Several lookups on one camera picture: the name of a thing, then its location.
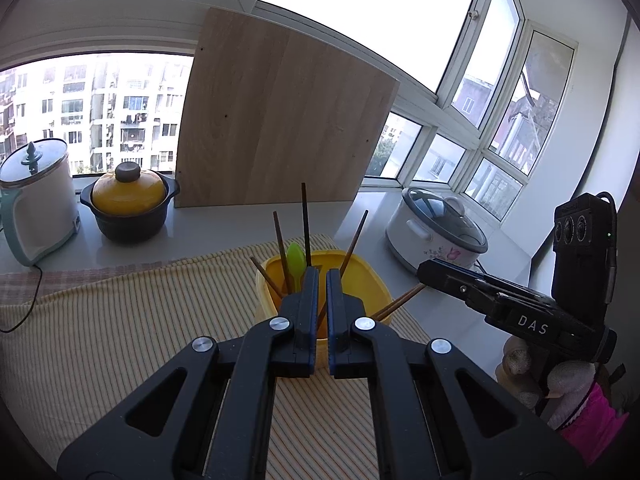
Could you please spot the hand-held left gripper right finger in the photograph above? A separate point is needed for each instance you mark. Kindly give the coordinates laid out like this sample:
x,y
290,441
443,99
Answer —
x,y
331,320

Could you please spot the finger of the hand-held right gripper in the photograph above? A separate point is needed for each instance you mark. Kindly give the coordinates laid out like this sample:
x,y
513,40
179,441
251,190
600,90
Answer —
x,y
450,277

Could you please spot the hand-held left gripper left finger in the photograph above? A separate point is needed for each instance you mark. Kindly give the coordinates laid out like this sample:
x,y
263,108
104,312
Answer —
x,y
313,320

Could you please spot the brown wooden chopstick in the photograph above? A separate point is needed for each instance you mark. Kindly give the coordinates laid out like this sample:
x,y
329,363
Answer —
x,y
280,245
400,304
262,272
404,295
355,242

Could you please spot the yellow plastic container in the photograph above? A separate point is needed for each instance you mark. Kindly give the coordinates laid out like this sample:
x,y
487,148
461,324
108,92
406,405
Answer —
x,y
372,290

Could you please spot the green plastic spoon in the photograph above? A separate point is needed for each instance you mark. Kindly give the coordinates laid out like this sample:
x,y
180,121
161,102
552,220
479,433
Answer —
x,y
295,260

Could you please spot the dark wooden chopstick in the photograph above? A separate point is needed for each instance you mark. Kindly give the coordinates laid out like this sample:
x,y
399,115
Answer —
x,y
306,230

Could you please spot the person's right forearm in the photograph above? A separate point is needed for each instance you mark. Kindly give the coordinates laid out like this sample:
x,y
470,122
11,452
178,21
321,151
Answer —
x,y
595,425

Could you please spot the person's right hand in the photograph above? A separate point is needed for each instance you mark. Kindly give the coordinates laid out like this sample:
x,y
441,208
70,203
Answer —
x,y
570,380

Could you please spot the white floral rice cooker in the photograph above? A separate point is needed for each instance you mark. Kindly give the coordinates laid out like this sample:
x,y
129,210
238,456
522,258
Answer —
x,y
420,240

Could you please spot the glass rice cooker lid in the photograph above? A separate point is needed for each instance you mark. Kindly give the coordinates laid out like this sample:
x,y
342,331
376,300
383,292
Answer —
x,y
450,220

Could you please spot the striped table cloth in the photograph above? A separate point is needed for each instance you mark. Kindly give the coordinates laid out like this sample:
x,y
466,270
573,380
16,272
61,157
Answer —
x,y
125,310

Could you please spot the black clay pot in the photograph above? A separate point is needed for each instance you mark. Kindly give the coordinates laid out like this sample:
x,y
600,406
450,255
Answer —
x,y
130,227

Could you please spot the large light wood board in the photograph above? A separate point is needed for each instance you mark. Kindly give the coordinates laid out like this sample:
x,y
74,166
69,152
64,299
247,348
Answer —
x,y
280,110

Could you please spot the yellow pot lid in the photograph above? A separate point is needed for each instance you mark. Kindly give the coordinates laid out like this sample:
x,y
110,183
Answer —
x,y
130,195

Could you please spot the white electric kettle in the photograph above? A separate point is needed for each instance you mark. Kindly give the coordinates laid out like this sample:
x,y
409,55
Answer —
x,y
45,220

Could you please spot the glass lid teal knob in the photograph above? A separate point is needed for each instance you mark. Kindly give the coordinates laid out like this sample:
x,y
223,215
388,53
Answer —
x,y
32,157

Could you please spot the white window frame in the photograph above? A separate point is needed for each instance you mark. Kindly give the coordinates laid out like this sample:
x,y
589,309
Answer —
x,y
125,30

